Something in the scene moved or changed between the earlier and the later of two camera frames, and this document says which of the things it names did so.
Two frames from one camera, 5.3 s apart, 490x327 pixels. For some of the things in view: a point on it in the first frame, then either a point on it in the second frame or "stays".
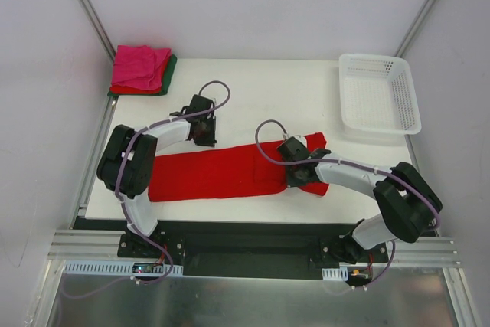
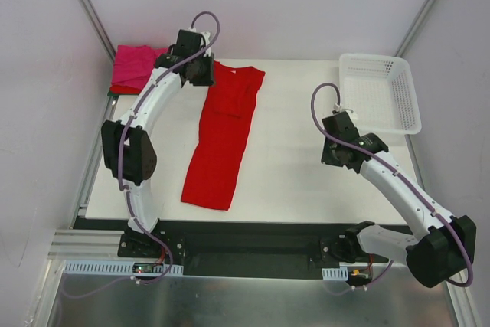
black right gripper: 297,177 → 331,155
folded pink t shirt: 139,66 stays
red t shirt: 228,171 → 227,112
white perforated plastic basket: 377,93 stays
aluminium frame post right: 425,11 stays
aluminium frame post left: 106,40 stays
